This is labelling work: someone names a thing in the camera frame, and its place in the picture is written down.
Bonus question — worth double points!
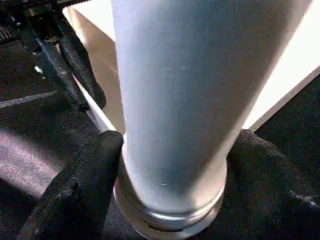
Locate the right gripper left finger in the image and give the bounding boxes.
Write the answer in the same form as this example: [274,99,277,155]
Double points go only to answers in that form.
[15,130,125,240]

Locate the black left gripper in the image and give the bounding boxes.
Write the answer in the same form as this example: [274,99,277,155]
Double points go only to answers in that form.
[0,0,107,113]

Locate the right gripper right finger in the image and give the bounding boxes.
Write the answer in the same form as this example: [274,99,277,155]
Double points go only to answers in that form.
[200,129,320,240]

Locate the white plastic table leg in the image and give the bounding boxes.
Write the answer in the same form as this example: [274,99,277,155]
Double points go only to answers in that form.
[110,0,314,223]

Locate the black mat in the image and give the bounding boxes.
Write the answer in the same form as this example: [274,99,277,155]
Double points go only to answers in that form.
[0,30,320,240]

